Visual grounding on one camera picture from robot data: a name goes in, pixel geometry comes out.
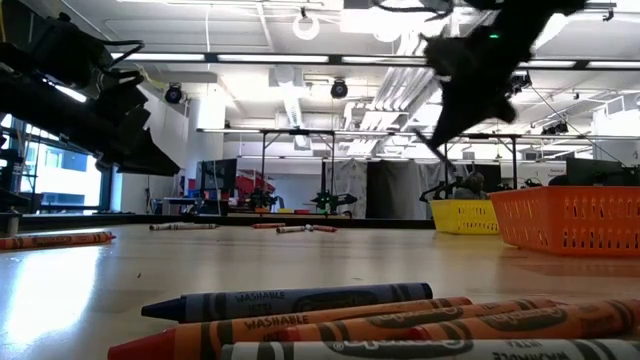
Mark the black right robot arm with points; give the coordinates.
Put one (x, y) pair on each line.
(530, 15)

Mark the blue crayon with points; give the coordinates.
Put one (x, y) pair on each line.
(300, 302)

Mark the black monitor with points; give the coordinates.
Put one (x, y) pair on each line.
(220, 177)
(592, 172)

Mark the orange plastic basket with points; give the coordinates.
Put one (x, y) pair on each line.
(565, 220)

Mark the white crayon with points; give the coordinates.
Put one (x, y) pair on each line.
(350, 351)
(292, 229)

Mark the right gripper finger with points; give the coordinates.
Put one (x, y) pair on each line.
(457, 110)
(495, 107)

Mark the white curtain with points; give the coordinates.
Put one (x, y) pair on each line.
(350, 187)

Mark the person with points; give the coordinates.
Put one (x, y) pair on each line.
(470, 186)

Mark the orange crayon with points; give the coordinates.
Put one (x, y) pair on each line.
(575, 320)
(200, 337)
(267, 225)
(350, 330)

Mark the screws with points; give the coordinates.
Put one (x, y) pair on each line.
(324, 228)
(185, 226)
(50, 241)

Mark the yellow plastic basket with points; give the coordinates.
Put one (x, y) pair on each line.
(465, 217)

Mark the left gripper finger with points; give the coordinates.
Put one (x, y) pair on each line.
(142, 155)

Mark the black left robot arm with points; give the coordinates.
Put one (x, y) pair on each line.
(30, 105)

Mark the black round ceiling fixture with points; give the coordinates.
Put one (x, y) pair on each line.
(339, 89)
(173, 93)

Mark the black curtain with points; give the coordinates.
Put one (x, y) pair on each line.
(395, 190)

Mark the black metal rig frame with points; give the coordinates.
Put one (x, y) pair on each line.
(263, 165)
(514, 160)

